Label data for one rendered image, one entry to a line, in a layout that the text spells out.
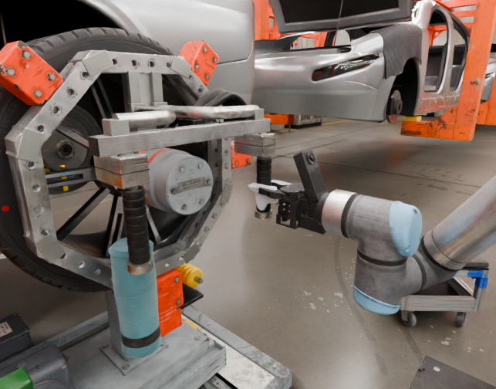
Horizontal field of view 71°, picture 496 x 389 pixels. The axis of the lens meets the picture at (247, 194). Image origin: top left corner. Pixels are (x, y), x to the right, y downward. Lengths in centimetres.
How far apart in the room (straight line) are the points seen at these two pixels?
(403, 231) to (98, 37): 73
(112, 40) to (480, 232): 83
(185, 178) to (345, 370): 108
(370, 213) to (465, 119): 351
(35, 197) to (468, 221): 78
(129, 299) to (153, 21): 99
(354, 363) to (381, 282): 92
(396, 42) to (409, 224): 293
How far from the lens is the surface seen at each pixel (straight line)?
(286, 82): 338
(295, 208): 74
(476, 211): 70
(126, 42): 92
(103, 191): 92
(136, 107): 80
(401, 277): 71
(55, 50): 84
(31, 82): 74
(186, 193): 74
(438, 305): 182
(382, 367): 160
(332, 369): 154
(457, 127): 415
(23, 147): 73
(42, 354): 109
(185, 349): 126
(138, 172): 57
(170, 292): 99
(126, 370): 122
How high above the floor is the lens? 105
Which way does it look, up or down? 18 degrees down
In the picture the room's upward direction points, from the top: straight up
